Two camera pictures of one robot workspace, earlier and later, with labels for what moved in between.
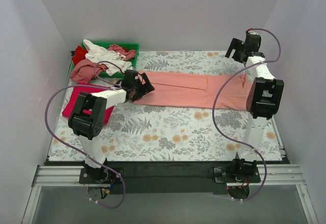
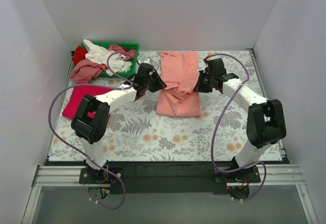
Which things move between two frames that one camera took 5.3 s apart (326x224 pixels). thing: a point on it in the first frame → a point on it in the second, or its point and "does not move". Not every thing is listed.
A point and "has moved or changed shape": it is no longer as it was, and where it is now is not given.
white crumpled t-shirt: (98, 54) does not move
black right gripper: (237, 49) → (204, 82)
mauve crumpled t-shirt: (129, 54) does not move
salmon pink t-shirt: (197, 90) has moved or changed shape
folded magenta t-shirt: (71, 104) does not move
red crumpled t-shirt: (80, 53) does not move
